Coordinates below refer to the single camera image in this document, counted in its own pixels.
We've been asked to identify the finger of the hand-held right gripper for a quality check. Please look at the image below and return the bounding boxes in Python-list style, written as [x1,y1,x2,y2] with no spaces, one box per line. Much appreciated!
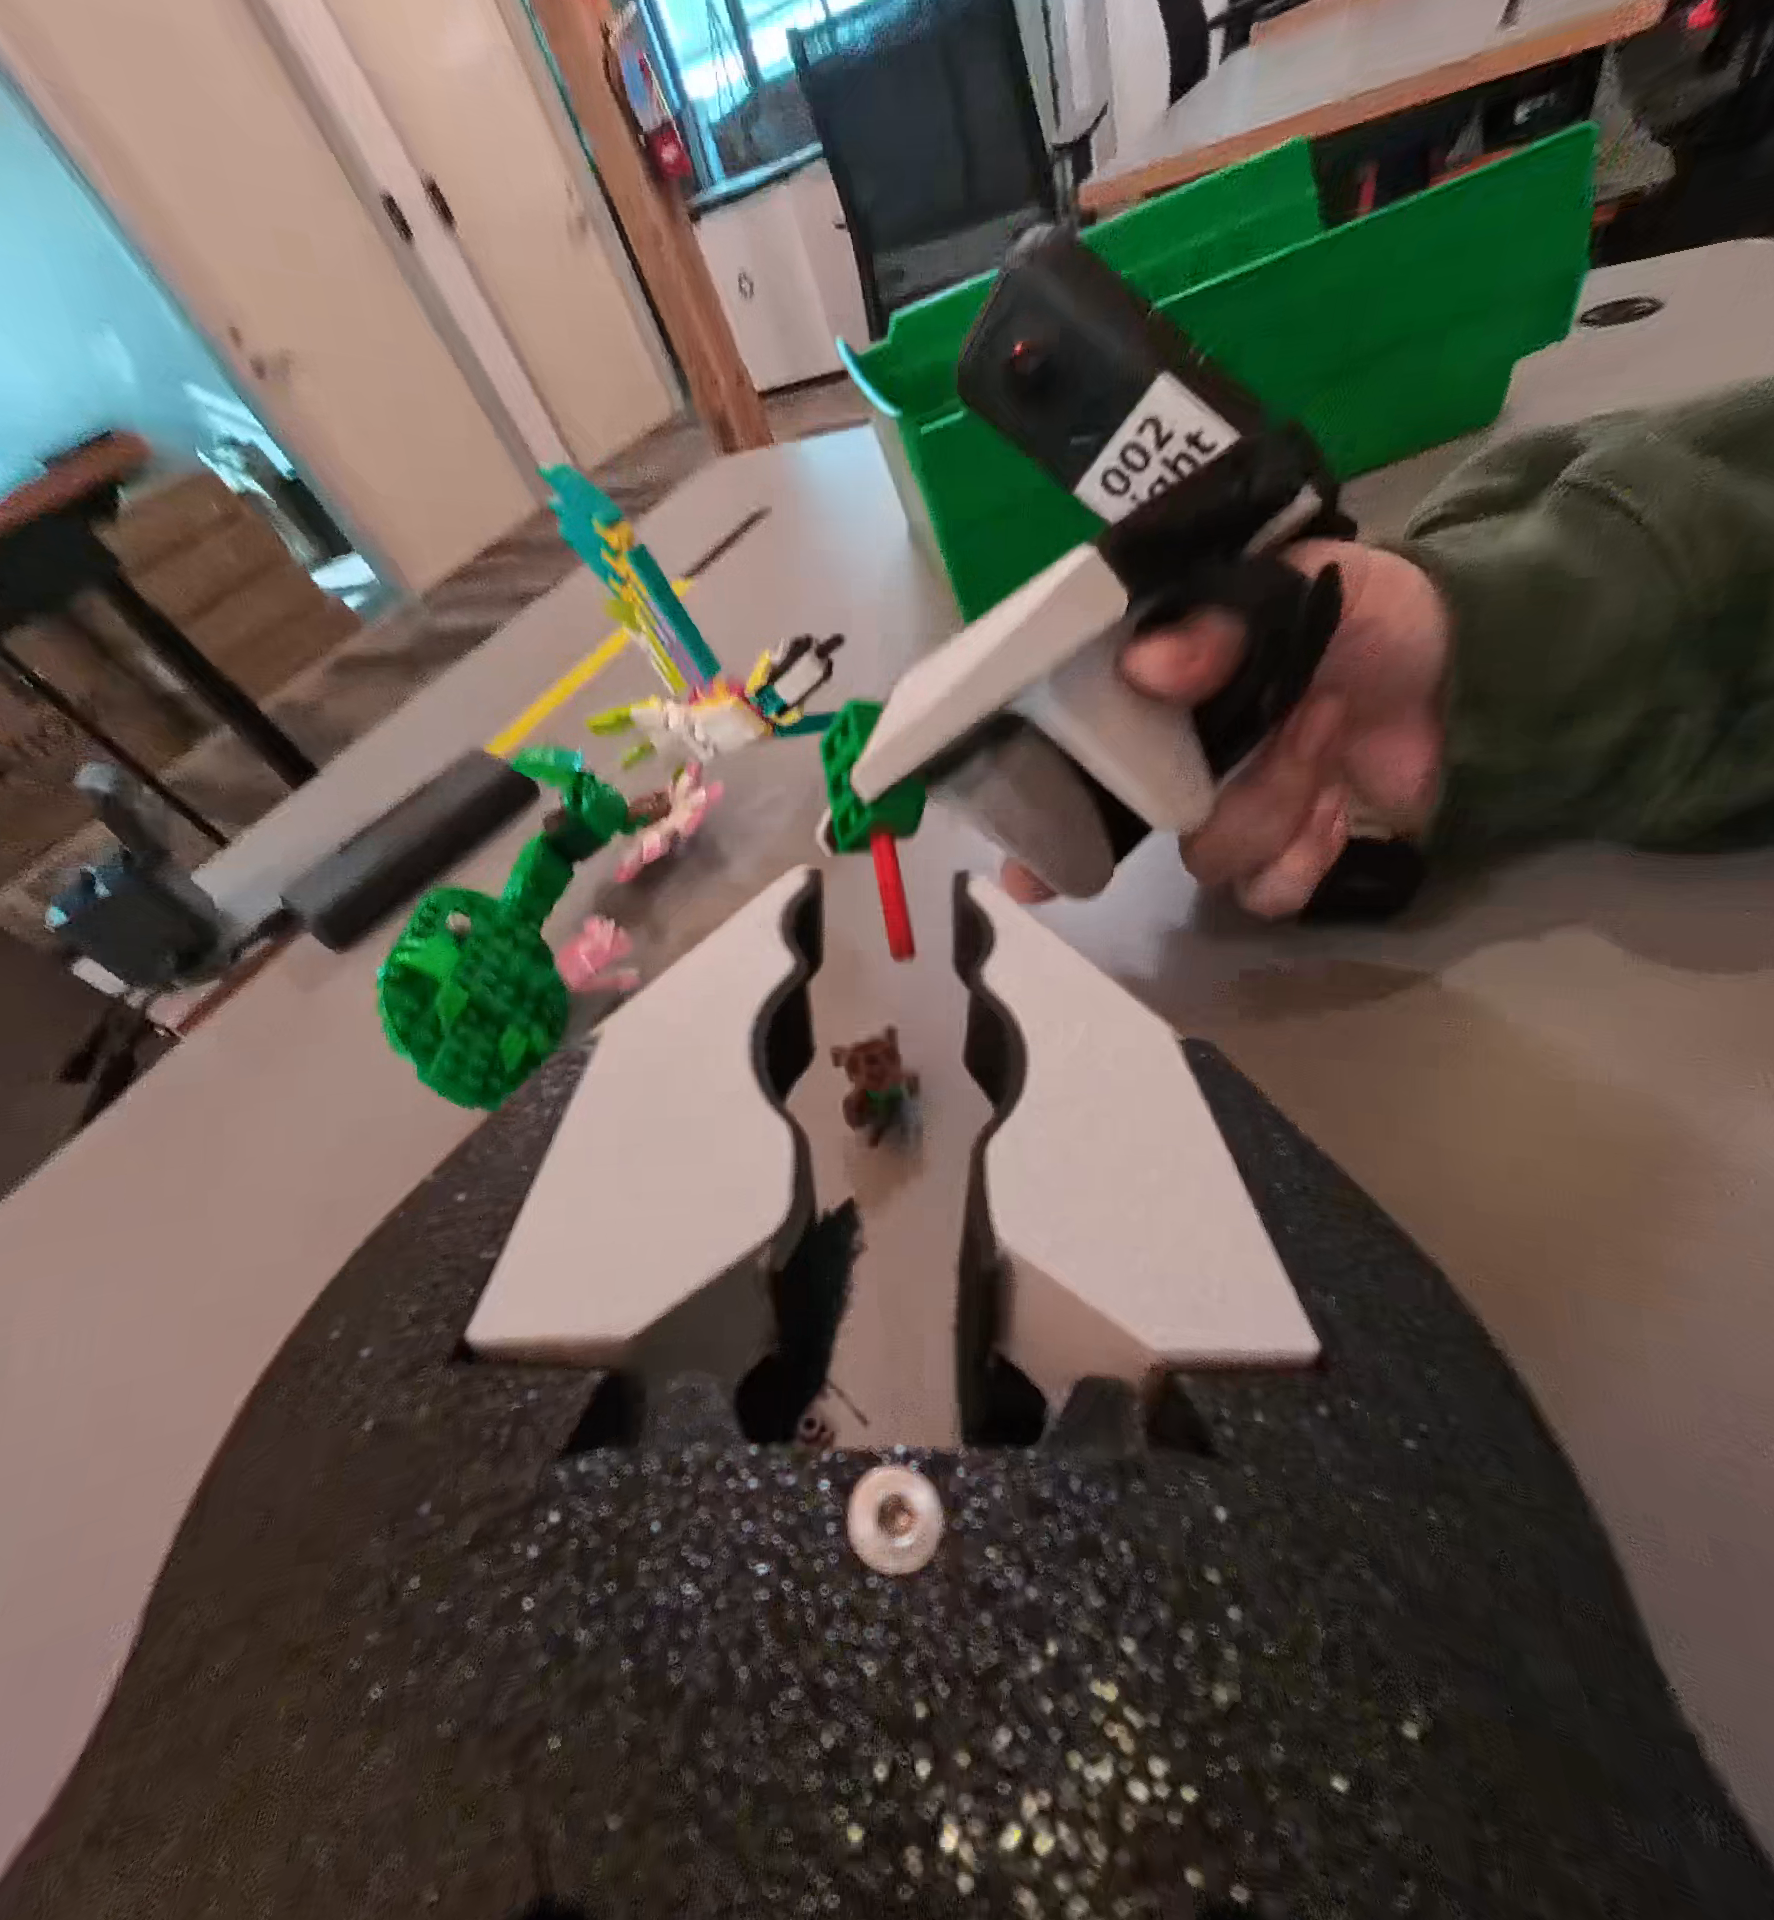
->
[921,732,1118,901]
[845,544,1133,801]

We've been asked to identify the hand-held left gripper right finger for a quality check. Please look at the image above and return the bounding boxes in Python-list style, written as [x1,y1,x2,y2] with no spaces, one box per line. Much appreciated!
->
[951,872,1324,1396]

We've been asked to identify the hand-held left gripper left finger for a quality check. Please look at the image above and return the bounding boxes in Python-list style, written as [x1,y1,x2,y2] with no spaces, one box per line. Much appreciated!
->
[463,865,866,1388]

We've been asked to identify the green lego piece red stud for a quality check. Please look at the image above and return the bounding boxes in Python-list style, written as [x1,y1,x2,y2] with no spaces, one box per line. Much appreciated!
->
[815,698,930,964]

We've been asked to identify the green lego lily pad plant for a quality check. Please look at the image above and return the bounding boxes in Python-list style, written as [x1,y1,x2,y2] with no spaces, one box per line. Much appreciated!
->
[375,746,633,1114]

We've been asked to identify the person's right hand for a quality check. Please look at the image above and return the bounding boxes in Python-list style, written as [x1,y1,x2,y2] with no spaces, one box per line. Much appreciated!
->
[1000,537,1462,919]

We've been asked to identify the black office chair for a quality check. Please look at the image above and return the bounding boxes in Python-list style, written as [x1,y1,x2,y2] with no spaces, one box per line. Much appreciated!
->
[789,0,1057,341]

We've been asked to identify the green plastic bin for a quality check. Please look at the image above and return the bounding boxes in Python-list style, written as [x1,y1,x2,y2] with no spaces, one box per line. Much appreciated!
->
[840,120,1603,625]

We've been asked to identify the white low cabinet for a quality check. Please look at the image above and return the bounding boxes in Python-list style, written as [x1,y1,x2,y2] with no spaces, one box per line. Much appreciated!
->
[688,148,876,394]

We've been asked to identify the long wood-edged table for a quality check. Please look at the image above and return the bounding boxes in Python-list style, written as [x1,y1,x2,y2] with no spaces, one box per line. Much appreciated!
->
[1078,0,1670,215]

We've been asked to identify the black bar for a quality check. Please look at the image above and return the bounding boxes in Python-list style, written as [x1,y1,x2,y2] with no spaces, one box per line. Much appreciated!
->
[284,750,542,951]

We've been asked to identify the red fire extinguisher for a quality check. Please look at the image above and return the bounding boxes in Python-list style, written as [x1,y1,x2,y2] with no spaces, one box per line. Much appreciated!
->
[608,13,688,183]

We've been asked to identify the dark grey equipment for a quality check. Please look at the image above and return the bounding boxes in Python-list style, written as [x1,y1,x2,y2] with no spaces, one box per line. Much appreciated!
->
[46,763,233,996]

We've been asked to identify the white cabinet doors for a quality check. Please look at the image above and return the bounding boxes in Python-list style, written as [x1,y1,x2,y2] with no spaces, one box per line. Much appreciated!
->
[0,0,678,601]

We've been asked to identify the cardboard boxes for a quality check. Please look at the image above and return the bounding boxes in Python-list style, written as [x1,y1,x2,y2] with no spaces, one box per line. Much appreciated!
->
[98,471,368,708]

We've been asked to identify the dark wooden table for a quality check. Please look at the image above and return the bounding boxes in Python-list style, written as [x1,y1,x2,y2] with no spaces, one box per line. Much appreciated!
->
[0,432,322,841]

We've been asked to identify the wooden post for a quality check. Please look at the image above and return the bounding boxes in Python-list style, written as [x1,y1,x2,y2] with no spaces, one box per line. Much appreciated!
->
[534,0,776,451]

